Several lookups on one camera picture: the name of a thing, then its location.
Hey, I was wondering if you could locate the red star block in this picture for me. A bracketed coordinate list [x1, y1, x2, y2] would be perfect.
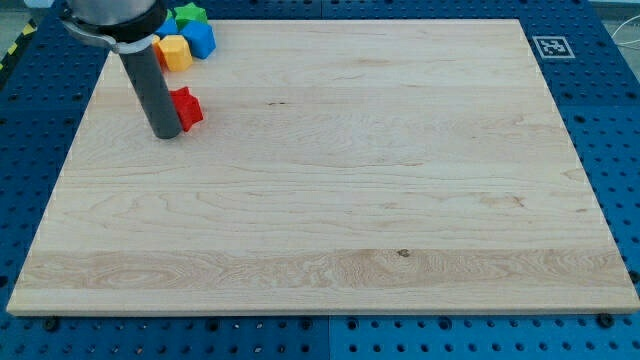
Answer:
[169, 87, 204, 132]

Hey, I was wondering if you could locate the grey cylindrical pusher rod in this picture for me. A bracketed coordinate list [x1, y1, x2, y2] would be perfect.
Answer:
[119, 45, 182, 139]

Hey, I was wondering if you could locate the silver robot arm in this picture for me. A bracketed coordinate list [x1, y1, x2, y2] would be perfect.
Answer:
[58, 0, 168, 55]

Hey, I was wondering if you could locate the blue block behind arm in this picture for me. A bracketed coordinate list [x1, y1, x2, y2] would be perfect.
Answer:
[155, 18, 180, 38]

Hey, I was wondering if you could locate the green star block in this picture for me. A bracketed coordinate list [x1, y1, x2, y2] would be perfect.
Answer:
[173, 2, 208, 30]

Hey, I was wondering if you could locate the wooden board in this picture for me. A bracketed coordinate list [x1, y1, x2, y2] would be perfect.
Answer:
[7, 19, 639, 316]

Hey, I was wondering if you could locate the blue cube block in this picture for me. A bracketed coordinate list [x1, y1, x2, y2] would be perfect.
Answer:
[180, 21, 216, 59]

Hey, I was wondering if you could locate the yellow hexagon block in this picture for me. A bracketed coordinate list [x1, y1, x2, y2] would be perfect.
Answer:
[158, 35, 193, 72]

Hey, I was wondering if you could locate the orange block behind rod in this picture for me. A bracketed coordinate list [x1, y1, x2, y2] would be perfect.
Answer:
[152, 35, 167, 71]

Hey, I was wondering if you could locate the white fiducial marker tag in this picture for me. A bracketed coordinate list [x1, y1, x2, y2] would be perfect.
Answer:
[532, 36, 575, 59]

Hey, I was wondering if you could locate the yellow black hazard tape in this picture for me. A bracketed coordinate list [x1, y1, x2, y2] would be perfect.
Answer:
[1, 19, 38, 76]

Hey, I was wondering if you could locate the white cable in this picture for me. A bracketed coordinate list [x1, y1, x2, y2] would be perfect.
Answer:
[610, 14, 640, 53]

